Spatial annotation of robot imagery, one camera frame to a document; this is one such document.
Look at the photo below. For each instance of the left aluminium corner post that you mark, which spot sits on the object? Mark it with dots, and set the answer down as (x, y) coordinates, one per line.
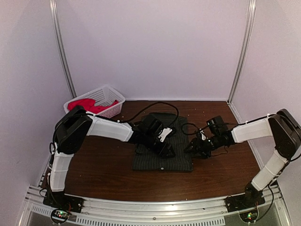
(61, 50)

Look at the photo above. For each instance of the right aluminium corner post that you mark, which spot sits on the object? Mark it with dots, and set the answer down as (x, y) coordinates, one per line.
(251, 11)

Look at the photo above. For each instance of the aluminium corner post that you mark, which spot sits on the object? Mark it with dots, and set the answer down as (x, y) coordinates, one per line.
(61, 50)
(251, 11)

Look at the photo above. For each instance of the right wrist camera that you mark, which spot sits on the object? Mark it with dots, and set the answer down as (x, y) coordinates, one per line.
(216, 125)

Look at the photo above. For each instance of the black pinstriped shirt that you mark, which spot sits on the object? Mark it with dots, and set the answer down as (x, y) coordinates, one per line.
(146, 160)

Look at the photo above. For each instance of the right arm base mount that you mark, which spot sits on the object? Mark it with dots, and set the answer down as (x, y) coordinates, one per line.
(249, 202)

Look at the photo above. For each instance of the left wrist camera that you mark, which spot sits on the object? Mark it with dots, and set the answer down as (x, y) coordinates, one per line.
(159, 125)

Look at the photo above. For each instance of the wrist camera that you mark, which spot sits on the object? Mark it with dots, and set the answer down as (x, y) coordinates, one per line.
(159, 125)
(216, 125)

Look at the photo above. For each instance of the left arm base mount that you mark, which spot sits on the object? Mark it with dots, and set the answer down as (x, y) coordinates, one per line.
(64, 205)

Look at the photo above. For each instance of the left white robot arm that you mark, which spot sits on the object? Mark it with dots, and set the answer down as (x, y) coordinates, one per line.
(71, 131)

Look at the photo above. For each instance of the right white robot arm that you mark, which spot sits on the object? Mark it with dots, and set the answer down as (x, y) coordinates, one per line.
(280, 130)

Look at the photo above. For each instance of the red garment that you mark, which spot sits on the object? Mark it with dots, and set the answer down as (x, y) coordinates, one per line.
(89, 105)

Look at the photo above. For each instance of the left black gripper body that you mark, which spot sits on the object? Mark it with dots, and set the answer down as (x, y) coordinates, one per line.
(148, 143)

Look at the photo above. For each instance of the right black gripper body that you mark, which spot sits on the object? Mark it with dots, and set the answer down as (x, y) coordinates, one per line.
(204, 149)

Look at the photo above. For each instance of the white plastic laundry basket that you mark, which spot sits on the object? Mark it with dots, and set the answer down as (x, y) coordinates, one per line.
(105, 95)

